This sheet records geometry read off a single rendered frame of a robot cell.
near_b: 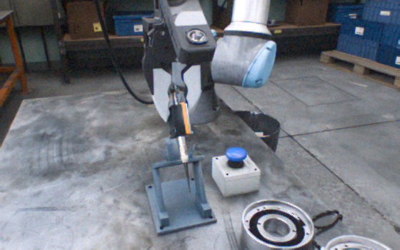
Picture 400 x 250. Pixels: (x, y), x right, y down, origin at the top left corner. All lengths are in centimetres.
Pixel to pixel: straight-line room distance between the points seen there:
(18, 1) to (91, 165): 347
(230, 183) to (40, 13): 367
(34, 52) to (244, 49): 381
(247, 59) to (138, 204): 41
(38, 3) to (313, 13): 319
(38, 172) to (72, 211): 16
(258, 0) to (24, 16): 350
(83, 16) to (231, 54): 307
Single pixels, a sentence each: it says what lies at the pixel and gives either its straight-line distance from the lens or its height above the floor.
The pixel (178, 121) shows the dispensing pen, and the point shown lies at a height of 98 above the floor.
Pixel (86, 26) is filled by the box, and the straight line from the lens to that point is 381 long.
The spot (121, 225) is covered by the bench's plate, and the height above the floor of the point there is 80.
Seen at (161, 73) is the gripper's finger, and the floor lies 105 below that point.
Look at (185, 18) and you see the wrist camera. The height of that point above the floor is 113.
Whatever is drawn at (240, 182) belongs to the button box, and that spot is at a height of 83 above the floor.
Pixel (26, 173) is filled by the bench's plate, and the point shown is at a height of 80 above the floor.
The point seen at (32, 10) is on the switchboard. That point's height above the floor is 72.
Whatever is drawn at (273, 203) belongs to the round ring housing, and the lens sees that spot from 58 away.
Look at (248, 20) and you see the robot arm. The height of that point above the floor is 107.
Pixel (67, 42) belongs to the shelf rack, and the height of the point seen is 44.
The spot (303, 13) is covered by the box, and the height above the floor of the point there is 60.
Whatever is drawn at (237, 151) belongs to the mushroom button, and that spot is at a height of 87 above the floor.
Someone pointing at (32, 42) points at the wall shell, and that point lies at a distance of 442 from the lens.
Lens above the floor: 119
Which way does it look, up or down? 26 degrees down
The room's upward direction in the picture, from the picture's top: straight up
